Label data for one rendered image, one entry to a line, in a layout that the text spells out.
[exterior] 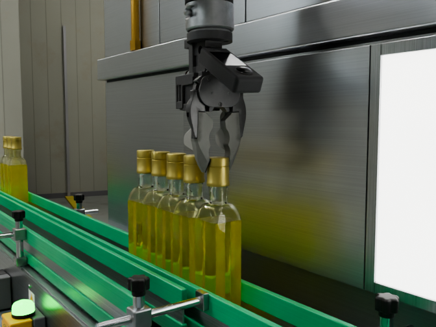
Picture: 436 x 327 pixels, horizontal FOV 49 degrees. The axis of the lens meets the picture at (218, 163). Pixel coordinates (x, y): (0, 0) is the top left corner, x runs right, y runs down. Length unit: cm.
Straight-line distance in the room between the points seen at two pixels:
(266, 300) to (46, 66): 745
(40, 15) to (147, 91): 694
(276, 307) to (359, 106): 31
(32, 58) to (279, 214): 736
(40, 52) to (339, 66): 746
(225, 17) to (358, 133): 26
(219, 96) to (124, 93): 65
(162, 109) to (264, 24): 41
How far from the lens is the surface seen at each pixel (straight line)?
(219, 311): 72
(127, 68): 130
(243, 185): 89
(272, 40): 85
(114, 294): 79
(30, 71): 801
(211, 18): 74
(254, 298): 77
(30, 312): 108
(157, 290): 82
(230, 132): 75
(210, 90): 73
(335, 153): 73
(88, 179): 811
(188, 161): 77
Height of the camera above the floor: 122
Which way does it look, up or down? 5 degrees down
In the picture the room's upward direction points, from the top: straight up
